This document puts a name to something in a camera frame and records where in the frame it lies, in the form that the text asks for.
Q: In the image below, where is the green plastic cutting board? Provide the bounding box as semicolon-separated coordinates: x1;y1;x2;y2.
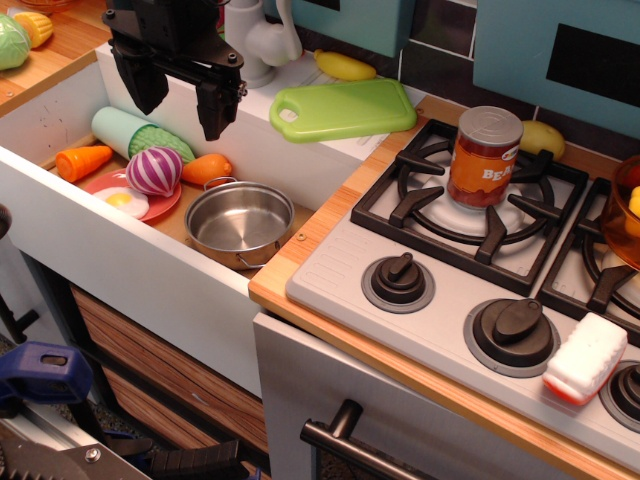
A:
269;79;417;143

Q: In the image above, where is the orange toy carrot right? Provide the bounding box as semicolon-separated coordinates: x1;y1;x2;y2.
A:
181;154;233;186

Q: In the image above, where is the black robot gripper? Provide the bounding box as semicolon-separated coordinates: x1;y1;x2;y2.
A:
102;1;247;141

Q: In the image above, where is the red toy plate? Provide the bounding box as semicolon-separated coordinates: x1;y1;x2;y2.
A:
84;168;182;222

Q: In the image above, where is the white red toy sponge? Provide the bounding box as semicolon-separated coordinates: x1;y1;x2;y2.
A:
542;313;628;406

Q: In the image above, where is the orange toy beans can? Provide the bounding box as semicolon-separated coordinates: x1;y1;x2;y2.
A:
447;106;524;209

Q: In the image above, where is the yellow toy corn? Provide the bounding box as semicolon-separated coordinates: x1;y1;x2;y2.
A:
13;11;54;48

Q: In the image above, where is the purple striped toy onion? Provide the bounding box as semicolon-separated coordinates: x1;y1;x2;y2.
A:
125;146;183;197

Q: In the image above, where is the black right stove knob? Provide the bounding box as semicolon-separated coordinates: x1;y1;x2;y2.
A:
599;360;640;433

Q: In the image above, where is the grey toy stove top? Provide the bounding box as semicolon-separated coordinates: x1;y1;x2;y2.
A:
284;117;640;469

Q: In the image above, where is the black stove knob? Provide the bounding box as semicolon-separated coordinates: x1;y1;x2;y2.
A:
463;298;561;378
599;360;640;433
361;252;436;314

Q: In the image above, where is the black burner grate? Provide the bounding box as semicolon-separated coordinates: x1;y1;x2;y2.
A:
537;178;639;346
351;119;588;296

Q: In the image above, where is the orange toy carrot left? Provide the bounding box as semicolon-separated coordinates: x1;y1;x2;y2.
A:
55;145;113;183

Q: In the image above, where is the yellow toy potato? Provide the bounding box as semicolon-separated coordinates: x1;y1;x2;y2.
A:
520;120;566;160

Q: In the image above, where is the blue clamp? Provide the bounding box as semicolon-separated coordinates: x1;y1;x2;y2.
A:
1;341;93;407

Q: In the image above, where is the orange toy carrot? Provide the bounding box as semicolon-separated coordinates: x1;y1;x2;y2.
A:
55;145;113;183
181;154;233;186

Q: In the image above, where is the green toy cabbage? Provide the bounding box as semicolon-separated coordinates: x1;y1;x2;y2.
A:
0;14;31;70

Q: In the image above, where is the black right burner grate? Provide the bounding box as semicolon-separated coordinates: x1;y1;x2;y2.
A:
537;178;639;346

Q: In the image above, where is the black middle stove knob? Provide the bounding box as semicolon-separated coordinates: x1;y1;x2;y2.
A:
463;298;561;378

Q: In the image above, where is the black left burner grate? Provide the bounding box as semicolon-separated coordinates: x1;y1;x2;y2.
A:
351;119;588;296

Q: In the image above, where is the black oven door handle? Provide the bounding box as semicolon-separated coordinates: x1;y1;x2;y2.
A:
300;399;431;479

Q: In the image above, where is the small steel pot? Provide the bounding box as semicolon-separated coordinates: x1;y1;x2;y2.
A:
184;176;295;271

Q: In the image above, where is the black left stove knob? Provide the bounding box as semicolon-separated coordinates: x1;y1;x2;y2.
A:
361;252;436;314

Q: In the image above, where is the white toy faucet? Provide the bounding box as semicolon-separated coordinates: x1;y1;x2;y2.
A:
224;0;303;89

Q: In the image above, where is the yellow toy banana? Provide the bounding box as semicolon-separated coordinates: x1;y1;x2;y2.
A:
313;49;377;81

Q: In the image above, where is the toy fried egg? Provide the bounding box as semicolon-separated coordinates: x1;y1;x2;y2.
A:
93;187;150;219

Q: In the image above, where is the orange transparent bowl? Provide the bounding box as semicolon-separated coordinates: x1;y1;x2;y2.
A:
600;155;639;270

